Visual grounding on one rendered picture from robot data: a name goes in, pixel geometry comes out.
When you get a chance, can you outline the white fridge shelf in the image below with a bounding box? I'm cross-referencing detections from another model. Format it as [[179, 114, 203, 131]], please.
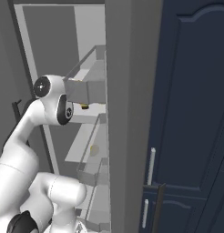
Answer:
[[64, 123, 109, 165], [67, 103, 108, 125]]

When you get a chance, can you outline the grey fridge door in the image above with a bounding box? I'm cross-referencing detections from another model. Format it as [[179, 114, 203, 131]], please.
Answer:
[[104, 0, 164, 233]]

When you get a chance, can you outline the clear fridge door bin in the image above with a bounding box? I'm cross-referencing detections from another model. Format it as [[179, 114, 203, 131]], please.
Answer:
[[76, 114, 110, 187], [84, 183, 112, 233], [62, 45, 107, 105]]

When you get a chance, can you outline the pale yellow round item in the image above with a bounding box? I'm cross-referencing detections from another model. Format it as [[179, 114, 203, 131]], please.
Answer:
[[89, 144, 100, 157]]

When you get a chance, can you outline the tall navy cupboard door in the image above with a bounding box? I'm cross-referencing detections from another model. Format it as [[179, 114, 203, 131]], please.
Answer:
[[146, 0, 224, 195]]

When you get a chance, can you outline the low navy cupboard door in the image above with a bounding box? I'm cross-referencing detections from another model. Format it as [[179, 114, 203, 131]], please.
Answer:
[[138, 187, 209, 233]]

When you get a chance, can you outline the plain navy cupboard door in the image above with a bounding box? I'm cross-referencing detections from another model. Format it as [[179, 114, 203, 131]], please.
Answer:
[[194, 112, 224, 233]]

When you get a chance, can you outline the long silver cupboard handle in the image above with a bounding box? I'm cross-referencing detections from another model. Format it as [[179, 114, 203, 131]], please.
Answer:
[[147, 147, 157, 187]]

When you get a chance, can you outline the short silver cupboard handle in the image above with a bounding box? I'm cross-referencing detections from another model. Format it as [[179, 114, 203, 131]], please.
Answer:
[[141, 198, 150, 229]]

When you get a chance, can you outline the black bar handle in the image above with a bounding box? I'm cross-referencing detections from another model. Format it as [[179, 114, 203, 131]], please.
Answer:
[[142, 182, 167, 233]]

